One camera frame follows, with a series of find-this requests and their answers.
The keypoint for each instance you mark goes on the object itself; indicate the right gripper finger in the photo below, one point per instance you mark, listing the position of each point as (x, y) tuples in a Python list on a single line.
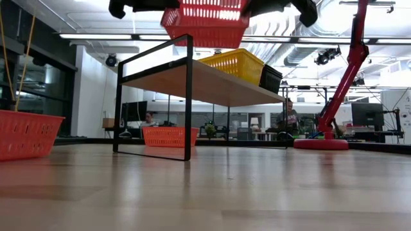
[(261, 5)]

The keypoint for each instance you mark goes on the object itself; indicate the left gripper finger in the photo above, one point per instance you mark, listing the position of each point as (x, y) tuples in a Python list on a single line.
[(165, 4)]

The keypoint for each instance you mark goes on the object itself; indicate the orange plastic basket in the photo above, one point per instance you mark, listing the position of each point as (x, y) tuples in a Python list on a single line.
[(29, 134), (205, 35), (167, 136)]

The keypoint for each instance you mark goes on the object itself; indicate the yellow plastic basket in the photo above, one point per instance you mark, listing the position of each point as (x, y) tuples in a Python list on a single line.
[(234, 69)]

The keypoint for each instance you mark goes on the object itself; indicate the black plastic basket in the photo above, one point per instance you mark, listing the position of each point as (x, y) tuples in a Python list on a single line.
[(271, 80)]

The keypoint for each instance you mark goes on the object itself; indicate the black ceiling spotlight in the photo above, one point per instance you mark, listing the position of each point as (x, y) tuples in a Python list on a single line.
[(327, 56), (110, 60)]

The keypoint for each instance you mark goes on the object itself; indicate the black computer monitor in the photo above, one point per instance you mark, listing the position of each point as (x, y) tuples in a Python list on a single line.
[(136, 110), (367, 114)]

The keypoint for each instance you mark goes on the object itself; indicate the person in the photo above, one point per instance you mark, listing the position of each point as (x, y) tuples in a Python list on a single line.
[(148, 120), (289, 118)]

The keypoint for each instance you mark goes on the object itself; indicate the brown cardboard box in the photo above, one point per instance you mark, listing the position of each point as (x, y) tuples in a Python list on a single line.
[(108, 122)]

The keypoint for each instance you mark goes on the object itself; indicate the white cabinet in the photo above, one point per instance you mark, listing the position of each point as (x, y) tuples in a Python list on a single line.
[(396, 102)]

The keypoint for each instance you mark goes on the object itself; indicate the small green potted plant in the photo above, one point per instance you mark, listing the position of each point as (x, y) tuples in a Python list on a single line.
[(210, 130)]

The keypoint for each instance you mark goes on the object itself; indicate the red desk lamp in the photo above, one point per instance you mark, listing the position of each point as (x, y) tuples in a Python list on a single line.
[(321, 144)]

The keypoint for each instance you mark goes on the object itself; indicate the wooden shelf black metal frame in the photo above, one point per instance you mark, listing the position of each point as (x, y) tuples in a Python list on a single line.
[(212, 86)]

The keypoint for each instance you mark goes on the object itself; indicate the black aluminium table frame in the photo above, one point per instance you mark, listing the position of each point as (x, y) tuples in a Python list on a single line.
[(244, 143)]

